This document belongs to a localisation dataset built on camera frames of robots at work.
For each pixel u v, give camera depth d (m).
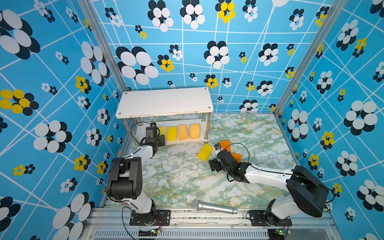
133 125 0.77
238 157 0.96
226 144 0.79
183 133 0.96
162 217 0.74
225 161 0.66
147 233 0.72
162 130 0.99
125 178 0.47
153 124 0.84
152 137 0.74
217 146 0.76
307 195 0.43
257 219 0.72
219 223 0.73
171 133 0.99
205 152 0.97
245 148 0.99
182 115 1.20
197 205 0.74
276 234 0.70
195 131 0.99
